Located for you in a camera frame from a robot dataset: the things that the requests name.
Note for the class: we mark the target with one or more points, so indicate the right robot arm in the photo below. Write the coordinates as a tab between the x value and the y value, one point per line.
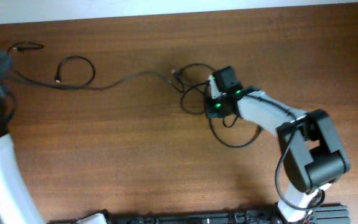
312	154

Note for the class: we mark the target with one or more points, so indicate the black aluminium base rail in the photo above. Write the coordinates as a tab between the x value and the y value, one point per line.
216	217

